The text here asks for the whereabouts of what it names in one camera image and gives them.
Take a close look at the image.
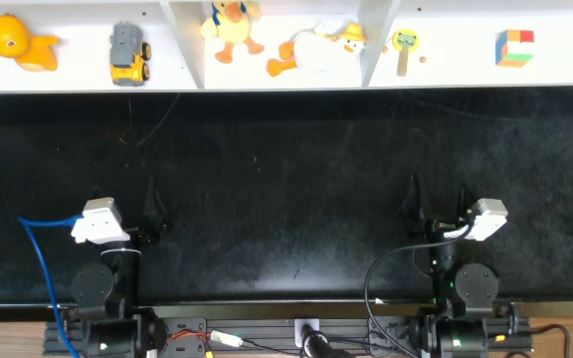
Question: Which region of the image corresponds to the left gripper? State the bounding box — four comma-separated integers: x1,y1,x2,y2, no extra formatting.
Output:
90,174,172,246

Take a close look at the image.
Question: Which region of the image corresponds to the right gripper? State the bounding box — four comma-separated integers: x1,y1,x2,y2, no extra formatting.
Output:
398,173,478,241

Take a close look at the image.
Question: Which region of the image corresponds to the yellow rattle drum toy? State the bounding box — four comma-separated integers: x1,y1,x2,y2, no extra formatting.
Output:
381,28,428,78

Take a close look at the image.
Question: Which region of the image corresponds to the many-coloured puzzle cube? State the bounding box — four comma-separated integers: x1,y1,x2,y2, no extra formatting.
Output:
494,28,536,69

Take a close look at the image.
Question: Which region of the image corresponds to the white shelf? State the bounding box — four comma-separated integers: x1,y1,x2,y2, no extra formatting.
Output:
0,0,573,95

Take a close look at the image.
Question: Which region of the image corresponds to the grey and yellow toy truck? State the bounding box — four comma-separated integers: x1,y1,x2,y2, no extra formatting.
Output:
108,20,153,89

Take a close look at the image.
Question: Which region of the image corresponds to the white plush duck with hat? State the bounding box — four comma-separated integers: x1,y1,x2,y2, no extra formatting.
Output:
266,21,368,79

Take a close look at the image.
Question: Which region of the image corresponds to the yellow rubber duck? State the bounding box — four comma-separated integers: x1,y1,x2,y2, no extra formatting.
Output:
0,13,61,74

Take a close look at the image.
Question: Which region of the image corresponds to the yellow plush duck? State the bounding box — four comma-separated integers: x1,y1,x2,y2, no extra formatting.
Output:
199,0,267,65

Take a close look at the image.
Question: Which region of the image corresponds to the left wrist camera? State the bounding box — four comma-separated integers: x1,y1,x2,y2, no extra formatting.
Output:
70,196,131,246

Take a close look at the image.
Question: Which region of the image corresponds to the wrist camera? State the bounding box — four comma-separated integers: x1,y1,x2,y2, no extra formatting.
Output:
70,196,131,246
458,197,509,243

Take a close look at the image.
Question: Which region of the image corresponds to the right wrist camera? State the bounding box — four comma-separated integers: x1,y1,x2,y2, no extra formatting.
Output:
458,197,509,243

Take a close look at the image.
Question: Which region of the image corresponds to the blue cable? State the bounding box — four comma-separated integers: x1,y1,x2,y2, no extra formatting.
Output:
17,214,85,358

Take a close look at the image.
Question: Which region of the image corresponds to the black cable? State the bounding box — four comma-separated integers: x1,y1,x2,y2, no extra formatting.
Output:
364,224,475,358

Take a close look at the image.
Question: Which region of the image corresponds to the mounting rail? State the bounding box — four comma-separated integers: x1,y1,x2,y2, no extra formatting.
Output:
42,301,572,358

